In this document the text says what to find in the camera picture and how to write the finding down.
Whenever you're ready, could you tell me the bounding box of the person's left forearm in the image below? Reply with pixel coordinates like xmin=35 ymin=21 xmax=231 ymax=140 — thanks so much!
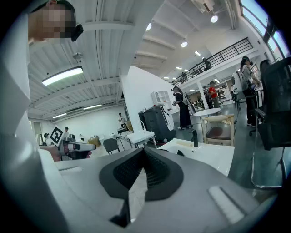
xmin=40 ymin=145 xmax=61 ymax=162

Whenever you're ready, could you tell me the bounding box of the long ceiling lamp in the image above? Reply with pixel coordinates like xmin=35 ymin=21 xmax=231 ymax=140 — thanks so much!
xmin=42 ymin=66 xmax=84 ymax=86

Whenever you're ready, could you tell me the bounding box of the white air conditioner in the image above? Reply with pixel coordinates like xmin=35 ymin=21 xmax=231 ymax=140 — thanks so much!
xmin=193 ymin=0 xmax=216 ymax=13

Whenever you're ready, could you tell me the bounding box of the white cabinet with shelves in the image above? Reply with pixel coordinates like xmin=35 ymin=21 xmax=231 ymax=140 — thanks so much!
xmin=151 ymin=90 xmax=172 ymax=114

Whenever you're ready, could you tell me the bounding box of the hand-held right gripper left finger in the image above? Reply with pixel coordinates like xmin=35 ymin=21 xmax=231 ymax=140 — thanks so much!
xmin=55 ymin=147 xmax=146 ymax=233

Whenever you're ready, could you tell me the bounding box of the black and white wheeled machine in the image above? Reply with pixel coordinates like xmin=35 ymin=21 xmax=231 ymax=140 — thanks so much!
xmin=138 ymin=104 xmax=177 ymax=145

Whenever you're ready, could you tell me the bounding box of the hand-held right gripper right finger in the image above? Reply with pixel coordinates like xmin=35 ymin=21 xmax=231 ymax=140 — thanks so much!
xmin=127 ymin=147 xmax=260 ymax=233

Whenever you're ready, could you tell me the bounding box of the round white table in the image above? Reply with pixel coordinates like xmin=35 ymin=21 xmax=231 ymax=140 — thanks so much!
xmin=193 ymin=108 xmax=221 ymax=137

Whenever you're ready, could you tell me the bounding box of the black mesh cantilever chair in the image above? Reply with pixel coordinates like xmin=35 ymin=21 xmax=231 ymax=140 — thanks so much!
xmin=250 ymin=56 xmax=291 ymax=189

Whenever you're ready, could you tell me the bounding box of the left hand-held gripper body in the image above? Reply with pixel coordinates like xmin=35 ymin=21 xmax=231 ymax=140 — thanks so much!
xmin=50 ymin=124 xmax=91 ymax=161

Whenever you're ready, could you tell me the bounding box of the wooden chair with brown seat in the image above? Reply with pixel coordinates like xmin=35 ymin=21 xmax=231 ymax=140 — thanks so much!
xmin=201 ymin=113 xmax=236 ymax=147

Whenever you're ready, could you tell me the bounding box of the black balcony railing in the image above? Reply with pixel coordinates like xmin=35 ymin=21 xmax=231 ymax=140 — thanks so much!
xmin=171 ymin=37 xmax=254 ymax=87

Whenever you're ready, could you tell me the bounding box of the black head camera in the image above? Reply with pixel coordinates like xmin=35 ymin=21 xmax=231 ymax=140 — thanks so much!
xmin=70 ymin=24 xmax=84 ymax=42

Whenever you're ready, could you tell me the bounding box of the person's white shirt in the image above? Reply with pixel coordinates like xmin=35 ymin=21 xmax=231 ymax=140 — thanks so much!
xmin=0 ymin=11 xmax=57 ymax=233

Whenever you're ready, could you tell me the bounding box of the cardboard box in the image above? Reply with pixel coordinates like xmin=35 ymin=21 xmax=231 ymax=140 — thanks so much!
xmin=87 ymin=136 xmax=102 ymax=148

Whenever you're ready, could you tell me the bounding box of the large window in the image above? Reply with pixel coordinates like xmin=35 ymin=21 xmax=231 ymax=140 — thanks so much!
xmin=240 ymin=0 xmax=291 ymax=60

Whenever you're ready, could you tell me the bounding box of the black faucet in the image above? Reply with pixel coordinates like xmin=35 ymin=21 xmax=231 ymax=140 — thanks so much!
xmin=189 ymin=128 xmax=202 ymax=148

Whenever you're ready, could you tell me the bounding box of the dark grey stool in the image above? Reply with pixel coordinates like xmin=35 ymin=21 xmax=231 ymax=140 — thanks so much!
xmin=103 ymin=137 xmax=120 ymax=155

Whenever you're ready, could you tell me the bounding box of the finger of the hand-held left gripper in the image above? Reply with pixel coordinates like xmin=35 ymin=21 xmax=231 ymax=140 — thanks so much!
xmin=68 ymin=142 xmax=97 ymax=152

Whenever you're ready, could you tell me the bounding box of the person's head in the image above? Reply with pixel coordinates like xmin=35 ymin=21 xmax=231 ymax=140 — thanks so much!
xmin=28 ymin=0 xmax=77 ymax=44

